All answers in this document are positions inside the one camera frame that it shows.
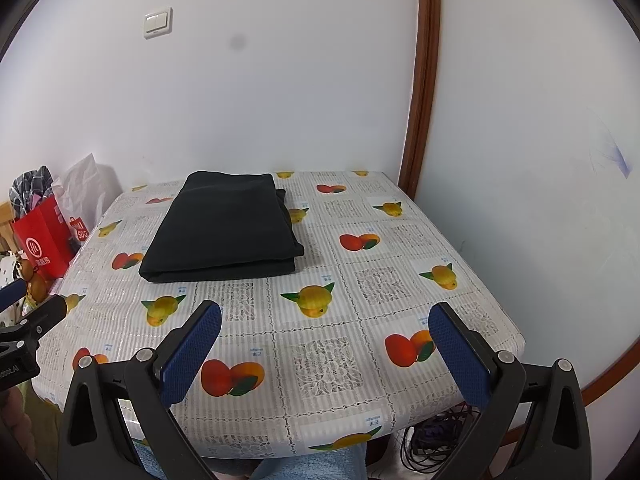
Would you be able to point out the wooden door frame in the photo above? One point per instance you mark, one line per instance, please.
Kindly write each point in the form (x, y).
(425, 70)

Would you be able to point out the wooden baseboard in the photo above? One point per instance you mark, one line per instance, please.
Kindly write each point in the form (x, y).
(615, 382)

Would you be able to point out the white plastic bag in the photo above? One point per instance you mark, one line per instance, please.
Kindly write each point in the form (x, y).
(85, 185)

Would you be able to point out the fruit print tablecloth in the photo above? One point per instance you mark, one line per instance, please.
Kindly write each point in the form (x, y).
(320, 350)

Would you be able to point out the white light switch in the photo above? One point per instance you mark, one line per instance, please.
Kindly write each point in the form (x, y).
(158, 23)

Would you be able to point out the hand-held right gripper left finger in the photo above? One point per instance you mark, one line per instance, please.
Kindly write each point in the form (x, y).
(192, 350)

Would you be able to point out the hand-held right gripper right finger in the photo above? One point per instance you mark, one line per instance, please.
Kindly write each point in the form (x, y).
(460, 355)

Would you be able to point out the white floral blanket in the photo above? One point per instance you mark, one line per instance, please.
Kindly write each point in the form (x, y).
(6, 270)

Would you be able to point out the person's blue jeans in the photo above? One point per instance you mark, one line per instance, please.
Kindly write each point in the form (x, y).
(310, 465)

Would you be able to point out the person's left hand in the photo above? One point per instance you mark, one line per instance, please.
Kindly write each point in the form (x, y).
(17, 422)

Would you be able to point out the gourd pendant with beads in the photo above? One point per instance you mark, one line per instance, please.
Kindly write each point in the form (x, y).
(37, 285)

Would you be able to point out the black sweatshirt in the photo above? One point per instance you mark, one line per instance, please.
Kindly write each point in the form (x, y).
(225, 230)

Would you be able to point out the red paper bag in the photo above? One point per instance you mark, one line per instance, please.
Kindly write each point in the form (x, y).
(42, 245)

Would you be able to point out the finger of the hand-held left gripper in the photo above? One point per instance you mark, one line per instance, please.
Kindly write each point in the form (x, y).
(11, 295)
(45, 316)

